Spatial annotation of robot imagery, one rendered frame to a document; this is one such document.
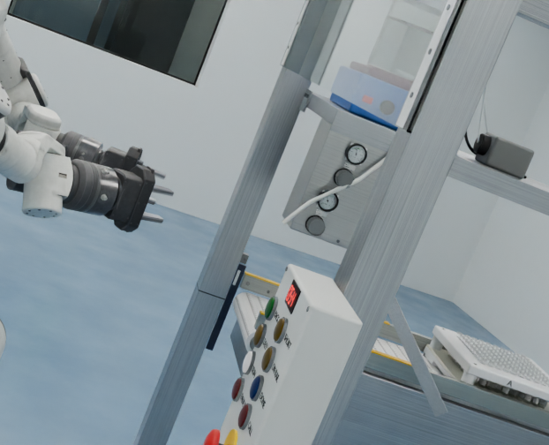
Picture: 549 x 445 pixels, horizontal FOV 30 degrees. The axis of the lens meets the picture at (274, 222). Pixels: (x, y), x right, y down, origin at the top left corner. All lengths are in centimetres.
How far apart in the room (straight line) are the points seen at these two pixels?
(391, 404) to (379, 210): 89
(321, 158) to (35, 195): 50
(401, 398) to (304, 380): 93
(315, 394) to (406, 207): 24
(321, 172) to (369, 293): 66
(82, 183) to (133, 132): 533
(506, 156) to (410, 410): 52
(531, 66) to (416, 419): 609
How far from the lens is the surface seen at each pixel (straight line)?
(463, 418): 205
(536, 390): 210
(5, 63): 223
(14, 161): 160
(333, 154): 180
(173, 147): 713
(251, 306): 206
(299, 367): 107
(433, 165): 116
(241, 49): 712
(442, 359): 218
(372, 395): 198
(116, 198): 179
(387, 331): 224
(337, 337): 107
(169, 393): 224
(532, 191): 192
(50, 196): 171
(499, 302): 759
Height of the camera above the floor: 133
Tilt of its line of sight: 9 degrees down
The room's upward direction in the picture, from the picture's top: 22 degrees clockwise
